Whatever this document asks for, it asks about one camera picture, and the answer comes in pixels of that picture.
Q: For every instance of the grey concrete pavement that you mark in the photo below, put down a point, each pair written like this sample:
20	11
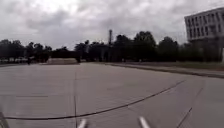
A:
100	86

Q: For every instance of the tall chimney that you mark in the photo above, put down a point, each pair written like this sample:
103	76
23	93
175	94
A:
110	36

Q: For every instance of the row of trees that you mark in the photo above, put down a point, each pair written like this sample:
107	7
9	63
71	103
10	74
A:
143	46

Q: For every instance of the low pale structure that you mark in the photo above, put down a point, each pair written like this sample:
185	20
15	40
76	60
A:
61	61

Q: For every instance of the grey stone kerb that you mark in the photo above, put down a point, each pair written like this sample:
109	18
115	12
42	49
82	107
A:
166	70

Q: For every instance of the robot's own part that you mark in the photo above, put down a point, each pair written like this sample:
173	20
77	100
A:
144	122
82	123

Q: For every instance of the grass strip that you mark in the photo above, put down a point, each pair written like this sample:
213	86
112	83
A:
200	65

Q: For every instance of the long pale multi-storey building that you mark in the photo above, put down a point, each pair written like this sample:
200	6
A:
205	25

